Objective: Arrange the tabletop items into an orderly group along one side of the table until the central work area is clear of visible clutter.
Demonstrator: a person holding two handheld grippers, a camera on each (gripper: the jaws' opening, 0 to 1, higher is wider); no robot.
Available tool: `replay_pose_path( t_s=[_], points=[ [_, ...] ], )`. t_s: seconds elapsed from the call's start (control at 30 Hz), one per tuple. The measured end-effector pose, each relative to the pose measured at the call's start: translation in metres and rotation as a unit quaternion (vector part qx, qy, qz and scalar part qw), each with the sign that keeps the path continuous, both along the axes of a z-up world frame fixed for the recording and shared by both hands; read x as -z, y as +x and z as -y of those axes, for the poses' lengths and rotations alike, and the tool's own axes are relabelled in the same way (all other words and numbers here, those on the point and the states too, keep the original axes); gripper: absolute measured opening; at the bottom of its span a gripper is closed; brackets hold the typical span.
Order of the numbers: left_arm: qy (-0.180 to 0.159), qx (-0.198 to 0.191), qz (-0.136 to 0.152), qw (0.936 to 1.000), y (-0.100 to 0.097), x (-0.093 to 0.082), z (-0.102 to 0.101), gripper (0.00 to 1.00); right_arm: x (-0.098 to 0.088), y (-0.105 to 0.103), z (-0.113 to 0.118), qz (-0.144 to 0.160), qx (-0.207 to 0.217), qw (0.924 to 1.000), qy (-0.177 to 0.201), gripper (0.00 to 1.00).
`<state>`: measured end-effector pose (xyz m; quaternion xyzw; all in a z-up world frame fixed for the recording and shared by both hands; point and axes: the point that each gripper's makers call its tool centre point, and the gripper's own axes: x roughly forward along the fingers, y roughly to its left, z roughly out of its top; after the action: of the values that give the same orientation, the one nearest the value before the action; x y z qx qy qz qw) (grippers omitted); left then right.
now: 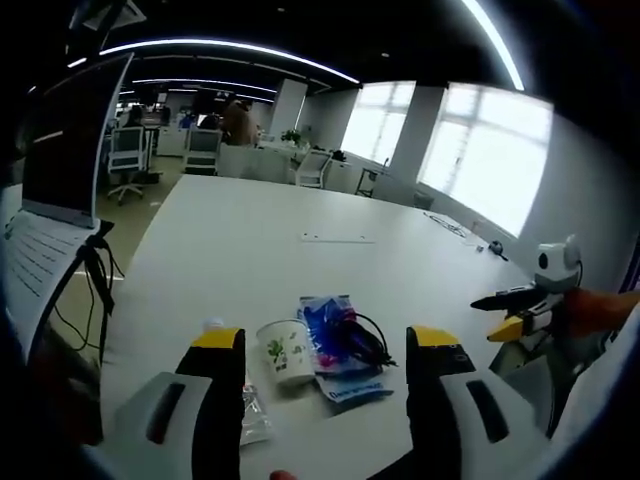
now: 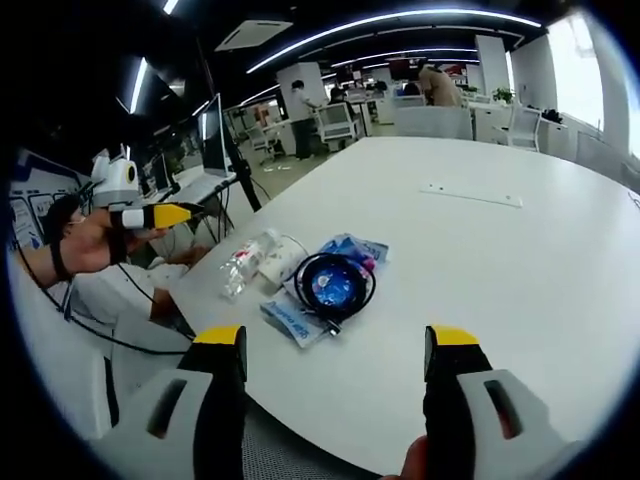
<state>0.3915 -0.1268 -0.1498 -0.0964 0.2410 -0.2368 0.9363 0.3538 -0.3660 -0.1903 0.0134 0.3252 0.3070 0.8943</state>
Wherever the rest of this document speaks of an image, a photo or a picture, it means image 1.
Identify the white table cable cover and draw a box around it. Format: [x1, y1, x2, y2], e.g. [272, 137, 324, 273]
[300, 230, 377, 245]

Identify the white laptop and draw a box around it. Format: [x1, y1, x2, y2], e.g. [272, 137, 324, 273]
[0, 51, 136, 366]

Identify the clear plastic bottle white cap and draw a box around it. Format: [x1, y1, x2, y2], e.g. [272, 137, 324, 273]
[201, 316, 275, 449]

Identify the black tripod with cables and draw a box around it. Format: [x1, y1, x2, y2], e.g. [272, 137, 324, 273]
[52, 219, 127, 354]

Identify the black metal rack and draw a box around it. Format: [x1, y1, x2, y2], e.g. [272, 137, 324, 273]
[355, 166, 382, 199]

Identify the white tabletop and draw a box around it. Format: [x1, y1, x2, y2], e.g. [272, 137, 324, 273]
[82, 173, 551, 480]

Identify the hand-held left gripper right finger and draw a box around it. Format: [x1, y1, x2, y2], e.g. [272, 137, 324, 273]
[404, 324, 554, 480]

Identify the white office chair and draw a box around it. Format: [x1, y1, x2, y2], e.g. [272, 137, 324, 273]
[182, 128, 224, 176]
[293, 149, 334, 189]
[105, 125, 152, 206]

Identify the curved ceiling light strip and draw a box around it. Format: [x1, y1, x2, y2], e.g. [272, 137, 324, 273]
[462, 0, 527, 92]

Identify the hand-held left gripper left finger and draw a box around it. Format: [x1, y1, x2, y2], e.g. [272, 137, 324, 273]
[113, 325, 247, 480]

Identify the blue plastic packet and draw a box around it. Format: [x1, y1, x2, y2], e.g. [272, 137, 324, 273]
[298, 294, 397, 404]

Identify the thin black cable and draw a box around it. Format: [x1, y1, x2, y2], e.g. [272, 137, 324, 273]
[423, 211, 470, 237]

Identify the white paper cup green print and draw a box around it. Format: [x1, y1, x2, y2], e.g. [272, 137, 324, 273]
[255, 318, 317, 387]

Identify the long ceiling light strip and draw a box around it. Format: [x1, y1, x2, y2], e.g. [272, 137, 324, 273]
[98, 38, 362, 85]

